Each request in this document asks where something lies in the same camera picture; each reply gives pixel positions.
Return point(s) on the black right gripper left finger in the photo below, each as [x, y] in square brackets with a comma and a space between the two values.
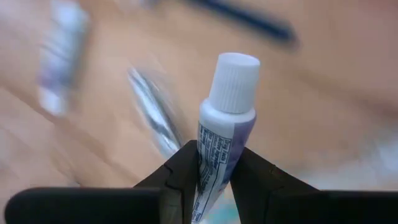
[124, 205]

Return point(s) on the dark blue pen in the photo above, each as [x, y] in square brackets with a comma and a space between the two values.
[264, 26]

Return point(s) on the white purple toothpaste tube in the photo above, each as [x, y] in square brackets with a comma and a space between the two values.
[233, 84]
[62, 56]

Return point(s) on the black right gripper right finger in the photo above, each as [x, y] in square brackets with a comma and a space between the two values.
[295, 205]

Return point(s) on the silver nail clipper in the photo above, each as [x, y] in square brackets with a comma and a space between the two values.
[155, 115]

